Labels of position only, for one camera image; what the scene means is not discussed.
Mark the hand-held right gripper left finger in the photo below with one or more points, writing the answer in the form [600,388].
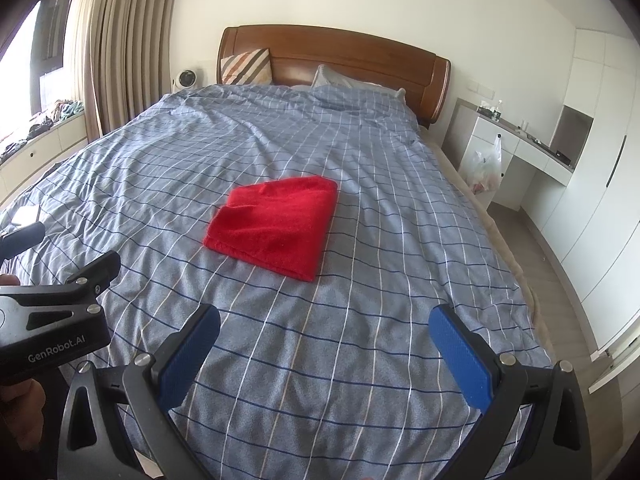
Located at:
[185,360]

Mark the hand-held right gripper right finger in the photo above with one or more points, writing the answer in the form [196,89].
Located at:
[462,355]

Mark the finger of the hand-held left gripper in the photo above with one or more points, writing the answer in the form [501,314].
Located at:
[22,239]
[97,272]

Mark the red knit sweater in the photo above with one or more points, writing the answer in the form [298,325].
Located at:
[275,225]

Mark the pile of clothes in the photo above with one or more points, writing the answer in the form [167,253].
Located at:
[45,120]

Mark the person's left hand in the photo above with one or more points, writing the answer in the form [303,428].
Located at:
[20,402]

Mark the white paper sheet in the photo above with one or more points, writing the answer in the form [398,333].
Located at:
[25,215]

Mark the white window bench cabinet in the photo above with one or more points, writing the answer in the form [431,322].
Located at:
[45,152]

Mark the grey plaid duvet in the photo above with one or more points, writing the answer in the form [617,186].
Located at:
[325,360]

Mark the clear plastic bag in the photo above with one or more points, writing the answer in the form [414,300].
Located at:
[485,167]

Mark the white desk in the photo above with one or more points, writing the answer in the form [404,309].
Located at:
[520,175]

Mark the small white round fan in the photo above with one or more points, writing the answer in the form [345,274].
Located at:
[185,80]

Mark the white wardrobe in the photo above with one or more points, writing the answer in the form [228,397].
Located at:
[600,185]

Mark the beige curtain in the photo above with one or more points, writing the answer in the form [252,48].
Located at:
[130,45]

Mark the clear bottle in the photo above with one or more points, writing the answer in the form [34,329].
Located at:
[497,111]

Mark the striped cushion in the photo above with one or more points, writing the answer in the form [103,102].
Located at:
[247,67]

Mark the grey pillow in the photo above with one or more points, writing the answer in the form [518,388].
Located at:
[335,80]

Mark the wooden headboard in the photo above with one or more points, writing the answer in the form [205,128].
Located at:
[350,50]

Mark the white wall socket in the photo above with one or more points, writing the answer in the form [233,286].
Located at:
[481,90]

